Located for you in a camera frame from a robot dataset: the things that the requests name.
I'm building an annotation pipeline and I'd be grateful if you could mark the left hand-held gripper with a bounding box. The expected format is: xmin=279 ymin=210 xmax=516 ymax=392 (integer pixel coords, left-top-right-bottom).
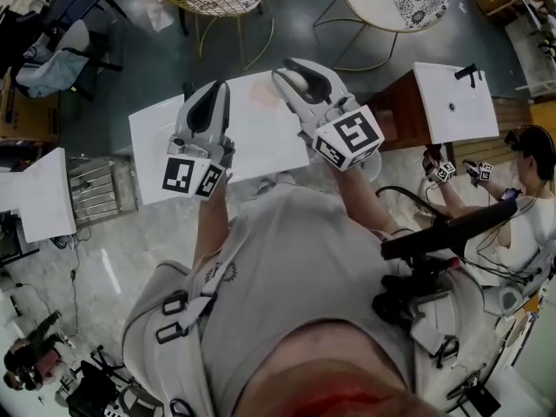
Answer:
xmin=161 ymin=80 xmax=237 ymax=201

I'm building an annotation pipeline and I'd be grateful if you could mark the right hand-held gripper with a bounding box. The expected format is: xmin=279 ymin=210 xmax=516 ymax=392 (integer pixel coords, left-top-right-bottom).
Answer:
xmin=271 ymin=57 xmax=386 ymax=174

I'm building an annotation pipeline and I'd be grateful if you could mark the beige soap bar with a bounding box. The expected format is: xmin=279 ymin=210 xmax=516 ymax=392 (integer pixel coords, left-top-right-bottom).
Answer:
xmin=250 ymin=79 xmax=284 ymax=106

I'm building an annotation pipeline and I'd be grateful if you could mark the person's left forearm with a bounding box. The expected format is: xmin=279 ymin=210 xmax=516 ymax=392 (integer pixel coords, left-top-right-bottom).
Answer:
xmin=193 ymin=180 xmax=232 ymax=274

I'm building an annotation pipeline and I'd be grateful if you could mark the person's right forearm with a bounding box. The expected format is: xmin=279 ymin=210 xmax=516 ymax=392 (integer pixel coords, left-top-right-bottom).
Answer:
xmin=329 ymin=162 xmax=399 ymax=235

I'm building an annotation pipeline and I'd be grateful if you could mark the white plastic bucket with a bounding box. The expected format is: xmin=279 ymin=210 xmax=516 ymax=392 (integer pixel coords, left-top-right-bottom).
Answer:
xmin=362 ymin=153 xmax=384 ymax=182

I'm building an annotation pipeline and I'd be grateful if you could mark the white round gold-legged chair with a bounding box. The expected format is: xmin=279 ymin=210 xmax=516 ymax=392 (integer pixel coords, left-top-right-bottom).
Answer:
xmin=312 ymin=0 xmax=453 ymax=71

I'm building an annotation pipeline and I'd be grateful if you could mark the beige draped cloth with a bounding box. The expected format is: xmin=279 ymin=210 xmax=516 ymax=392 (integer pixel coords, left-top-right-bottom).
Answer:
xmin=138 ymin=0 xmax=180 ymax=32

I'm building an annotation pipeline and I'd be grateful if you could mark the steel bar rack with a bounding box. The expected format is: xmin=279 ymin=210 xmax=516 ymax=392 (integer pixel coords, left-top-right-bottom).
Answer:
xmin=64 ymin=154 xmax=141 ymax=228

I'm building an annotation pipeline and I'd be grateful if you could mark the white cabinet sink basin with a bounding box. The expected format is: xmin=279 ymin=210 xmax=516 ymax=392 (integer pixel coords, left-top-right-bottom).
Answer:
xmin=412 ymin=62 xmax=501 ymax=146

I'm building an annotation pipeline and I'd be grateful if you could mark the black angular faucet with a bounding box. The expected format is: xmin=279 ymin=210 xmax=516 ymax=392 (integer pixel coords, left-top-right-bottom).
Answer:
xmin=453 ymin=63 xmax=485 ymax=90

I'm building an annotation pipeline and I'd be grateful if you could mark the light blue cloth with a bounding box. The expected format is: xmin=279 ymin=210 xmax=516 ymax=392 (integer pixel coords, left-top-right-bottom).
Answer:
xmin=16 ymin=52 xmax=90 ymax=100

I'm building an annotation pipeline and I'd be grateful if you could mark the person's grey shirt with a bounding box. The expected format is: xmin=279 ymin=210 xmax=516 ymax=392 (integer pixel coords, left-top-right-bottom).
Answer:
xmin=121 ymin=182 xmax=483 ymax=417

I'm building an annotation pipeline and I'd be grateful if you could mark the white L-shaped countertop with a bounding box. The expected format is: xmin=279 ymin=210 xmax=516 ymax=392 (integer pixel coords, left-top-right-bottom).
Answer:
xmin=0 ymin=147 xmax=79 ymax=244

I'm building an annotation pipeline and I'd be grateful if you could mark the brown cardboard box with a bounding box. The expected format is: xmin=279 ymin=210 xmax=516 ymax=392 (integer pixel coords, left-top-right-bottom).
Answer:
xmin=0 ymin=67 xmax=60 ymax=143

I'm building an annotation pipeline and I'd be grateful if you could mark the black flat mounted bar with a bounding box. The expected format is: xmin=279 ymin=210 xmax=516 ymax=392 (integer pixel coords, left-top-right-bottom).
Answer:
xmin=381 ymin=197 xmax=520 ymax=261

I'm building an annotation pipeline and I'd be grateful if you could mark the wooden slatted panel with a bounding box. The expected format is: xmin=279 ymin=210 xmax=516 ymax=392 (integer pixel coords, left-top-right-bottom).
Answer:
xmin=490 ymin=96 xmax=556 ymax=148

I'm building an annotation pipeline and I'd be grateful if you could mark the black chest-mounted rig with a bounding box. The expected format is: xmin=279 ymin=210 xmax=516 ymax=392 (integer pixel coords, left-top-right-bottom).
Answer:
xmin=371 ymin=254 xmax=461 ymax=330

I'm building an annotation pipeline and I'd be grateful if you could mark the person's chin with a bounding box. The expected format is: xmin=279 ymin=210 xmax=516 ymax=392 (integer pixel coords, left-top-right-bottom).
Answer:
xmin=236 ymin=319 xmax=440 ymax=417

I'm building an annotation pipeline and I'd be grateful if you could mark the black office chair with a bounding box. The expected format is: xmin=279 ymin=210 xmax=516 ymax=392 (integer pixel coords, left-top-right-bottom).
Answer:
xmin=64 ymin=345 xmax=140 ymax=417

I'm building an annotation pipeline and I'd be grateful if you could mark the dark round stool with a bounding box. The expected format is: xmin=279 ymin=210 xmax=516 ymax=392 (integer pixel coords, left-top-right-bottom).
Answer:
xmin=116 ymin=382 xmax=166 ymax=417

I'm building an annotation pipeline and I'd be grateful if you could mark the gold wire chair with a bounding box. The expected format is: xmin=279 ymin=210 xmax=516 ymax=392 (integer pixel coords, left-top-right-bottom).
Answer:
xmin=154 ymin=0 xmax=277 ymax=71

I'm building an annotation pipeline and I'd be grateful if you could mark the thick black cable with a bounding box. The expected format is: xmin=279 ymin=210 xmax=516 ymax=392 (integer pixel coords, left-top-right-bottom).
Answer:
xmin=375 ymin=184 xmax=451 ymax=222

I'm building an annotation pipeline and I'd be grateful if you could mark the tangle of black cables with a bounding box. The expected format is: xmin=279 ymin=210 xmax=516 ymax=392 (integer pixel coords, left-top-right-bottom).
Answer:
xmin=51 ymin=228 xmax=93 ymax=252

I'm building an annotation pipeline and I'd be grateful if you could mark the grey harness strap with buckles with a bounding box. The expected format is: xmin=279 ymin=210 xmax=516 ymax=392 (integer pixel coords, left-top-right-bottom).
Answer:
xmin=155 ymin=232 xmax=238 ymax=346

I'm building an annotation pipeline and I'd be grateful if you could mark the long black floor cable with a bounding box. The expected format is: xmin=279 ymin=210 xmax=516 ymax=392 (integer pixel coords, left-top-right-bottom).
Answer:
xmin=12 ymin=232 xmax=82 ymax=334

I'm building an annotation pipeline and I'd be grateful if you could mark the grey harness strap with clip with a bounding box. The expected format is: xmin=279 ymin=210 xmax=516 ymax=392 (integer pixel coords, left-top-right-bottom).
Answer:
xmin=410 ymin=310 xmax=461 ymax=367

